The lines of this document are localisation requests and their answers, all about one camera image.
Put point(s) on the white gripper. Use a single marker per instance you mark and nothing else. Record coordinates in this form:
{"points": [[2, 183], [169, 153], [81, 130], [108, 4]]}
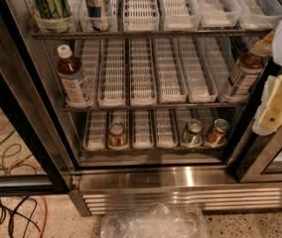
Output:
{"points": [[268, 117]]}

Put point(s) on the tea bottle white cap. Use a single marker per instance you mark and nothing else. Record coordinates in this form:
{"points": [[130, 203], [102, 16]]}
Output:
{"points": [[72, 75], [246, 70]]}

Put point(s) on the white tray under right bottle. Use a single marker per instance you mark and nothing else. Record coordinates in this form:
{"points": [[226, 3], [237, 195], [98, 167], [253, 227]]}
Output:
{"points": [[219, 57]]}

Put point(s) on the white tray under bottle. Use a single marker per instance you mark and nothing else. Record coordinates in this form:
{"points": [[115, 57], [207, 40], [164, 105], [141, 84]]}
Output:
{"points": [[88, 52], [219, 57]]}

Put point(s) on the white tray shelf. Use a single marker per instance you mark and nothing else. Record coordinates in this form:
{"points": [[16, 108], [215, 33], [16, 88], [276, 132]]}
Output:
{"points": [[111, 89], [198, 77], [142, 80], [169, 73]]}

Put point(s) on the right glass fridge door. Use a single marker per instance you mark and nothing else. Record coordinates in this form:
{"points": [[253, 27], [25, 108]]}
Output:
{"points": [[258, 158]]}

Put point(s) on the glass fridge door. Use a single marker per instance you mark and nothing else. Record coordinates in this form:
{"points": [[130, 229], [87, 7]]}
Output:
{"points": [[29, 97], [258, 158]]}

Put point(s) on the white tray under left bottle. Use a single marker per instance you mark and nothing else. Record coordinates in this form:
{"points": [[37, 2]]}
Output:
{"points": [[88, 52]]}

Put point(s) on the blue beige bottle top shelf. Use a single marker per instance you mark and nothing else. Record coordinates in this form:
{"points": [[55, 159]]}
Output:
{"points": [[99, 13]]}

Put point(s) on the steel fridge base grille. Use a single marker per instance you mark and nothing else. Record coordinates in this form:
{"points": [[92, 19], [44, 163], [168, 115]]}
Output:
{"points": [[104, 191]]}

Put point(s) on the green bottle top shelf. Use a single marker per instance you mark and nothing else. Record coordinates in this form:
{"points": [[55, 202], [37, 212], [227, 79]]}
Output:
{"points": [[53, 9]]}

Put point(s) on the left glass fridge door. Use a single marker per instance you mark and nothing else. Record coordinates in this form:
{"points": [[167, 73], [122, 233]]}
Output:
{"points": [[29, 97]]}

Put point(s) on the right copper can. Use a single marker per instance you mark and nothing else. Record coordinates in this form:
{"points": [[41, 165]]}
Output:
{"points": [[215, 137]]}

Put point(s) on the copper can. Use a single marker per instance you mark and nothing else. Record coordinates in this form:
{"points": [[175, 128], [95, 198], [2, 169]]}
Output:
{"points": [[116, 134], [215, 137]]}

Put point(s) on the silver green can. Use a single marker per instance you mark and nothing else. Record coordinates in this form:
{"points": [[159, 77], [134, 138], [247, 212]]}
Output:
{"points": [[192, 133]]}

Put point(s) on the left copper can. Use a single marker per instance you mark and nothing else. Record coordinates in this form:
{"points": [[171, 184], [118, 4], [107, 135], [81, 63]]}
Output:
{"points": [[116, 134]]}

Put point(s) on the clear plastic container on floor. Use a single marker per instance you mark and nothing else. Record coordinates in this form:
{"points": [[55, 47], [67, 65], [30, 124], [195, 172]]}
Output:
{"points": [[160, 221]]}

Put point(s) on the top wire shelf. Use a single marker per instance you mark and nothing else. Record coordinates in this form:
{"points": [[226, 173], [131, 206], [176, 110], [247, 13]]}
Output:
{"points": [[149, 34]]}

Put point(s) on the wire shelf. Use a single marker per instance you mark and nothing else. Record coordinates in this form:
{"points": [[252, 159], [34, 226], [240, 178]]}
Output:
{"points": [[149, 34], [154, 107]]}

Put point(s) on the middle wire shelf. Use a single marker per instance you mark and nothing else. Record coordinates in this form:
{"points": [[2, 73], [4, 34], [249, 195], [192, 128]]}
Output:
{"points": [[154, 107]]}

